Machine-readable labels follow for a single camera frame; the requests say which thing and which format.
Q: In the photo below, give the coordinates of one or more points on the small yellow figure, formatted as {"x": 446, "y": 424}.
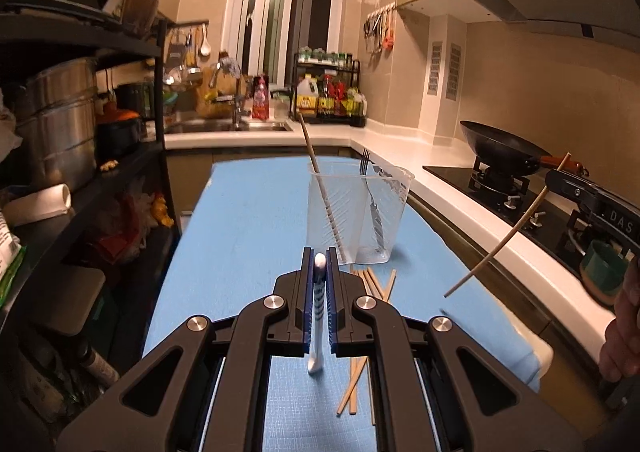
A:
{"x": 162, "y": 212}

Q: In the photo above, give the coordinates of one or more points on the black spice rack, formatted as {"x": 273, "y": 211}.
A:
{"x": 327, "y": 64}

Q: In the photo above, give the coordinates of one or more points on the blue table mat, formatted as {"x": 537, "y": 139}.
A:
{"x": 240, "y": 242}

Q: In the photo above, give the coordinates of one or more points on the white ladle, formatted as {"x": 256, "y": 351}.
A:
{"x": 204, "y": 48}

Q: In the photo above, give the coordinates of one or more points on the clear plastic cup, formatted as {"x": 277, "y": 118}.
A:
{"x": 350, "y": 182}

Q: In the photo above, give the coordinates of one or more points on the window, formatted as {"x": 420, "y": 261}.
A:
{"x": 280, "y": 22}

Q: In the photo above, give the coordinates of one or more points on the green bowl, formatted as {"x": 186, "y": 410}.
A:
{"x": 602, "y": 272}

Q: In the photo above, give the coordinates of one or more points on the dark bottle with white label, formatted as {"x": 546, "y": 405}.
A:
{"x": 97, "y": 364}

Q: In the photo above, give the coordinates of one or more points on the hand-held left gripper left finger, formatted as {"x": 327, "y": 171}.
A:
{"x": 309, "y": 302}

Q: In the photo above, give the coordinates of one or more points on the grey tray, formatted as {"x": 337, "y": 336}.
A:
{"x": 70, "y": 297}

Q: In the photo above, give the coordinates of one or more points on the steel sink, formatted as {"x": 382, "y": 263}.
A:
{"x": 210, "y": 126}

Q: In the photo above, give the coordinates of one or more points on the metal grater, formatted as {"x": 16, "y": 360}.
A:
{"x": 175, "y": 54}

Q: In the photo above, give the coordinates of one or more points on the red dish soap bottle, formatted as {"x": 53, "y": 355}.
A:
{"x": 260, "y": 99}

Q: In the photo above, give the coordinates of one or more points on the black pot with orange lid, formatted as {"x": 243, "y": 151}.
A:
{"x": 117, "y": 129}

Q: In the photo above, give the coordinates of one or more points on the black shelf rack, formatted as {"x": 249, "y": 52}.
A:
{"x": 100, "y": 44}

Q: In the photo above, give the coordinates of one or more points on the wall vent grille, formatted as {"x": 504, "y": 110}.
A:
{"x": 435, "y": 67}
{"x": 453, "y": 69}

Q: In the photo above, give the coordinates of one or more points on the green snack packet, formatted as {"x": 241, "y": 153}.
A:
{"x": 10, "y": 262}

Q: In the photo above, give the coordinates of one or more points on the steel stockpot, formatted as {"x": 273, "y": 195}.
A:
{"x": 55, "y": 127}

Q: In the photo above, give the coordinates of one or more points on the black gas stove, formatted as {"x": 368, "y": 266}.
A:
{"x": 540, "y": 217}

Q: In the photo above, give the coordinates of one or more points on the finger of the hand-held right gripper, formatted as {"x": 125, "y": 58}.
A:
{"x": 567, "y": 184}

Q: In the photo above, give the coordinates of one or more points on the chrome faucet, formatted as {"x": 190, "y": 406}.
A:
{"x": 235, "y": 104}

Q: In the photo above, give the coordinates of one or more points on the white paper roll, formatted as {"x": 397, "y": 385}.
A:
{"x": 35, "y": 204}

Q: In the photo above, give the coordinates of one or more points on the person's right hand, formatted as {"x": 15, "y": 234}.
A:
{"x": 625, "y": 332}

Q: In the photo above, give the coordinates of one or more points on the kitchen scissors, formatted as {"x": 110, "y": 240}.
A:
{"x": 369, "y": 27}

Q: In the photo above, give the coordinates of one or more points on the yellow oil jug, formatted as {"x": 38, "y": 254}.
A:
{"x": 306, "y": 99}

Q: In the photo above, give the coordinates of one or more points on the wooden chopstick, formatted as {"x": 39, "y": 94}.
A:
{"x": 315, "y": 162}
{"x": 389, "y": 284}
{"x": 357, "y": 397}
{"x": 375, "y": 288}
{"x": 500, "y": 247}

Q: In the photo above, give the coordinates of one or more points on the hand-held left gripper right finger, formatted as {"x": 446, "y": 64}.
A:
{"x": 333, "y": 302}

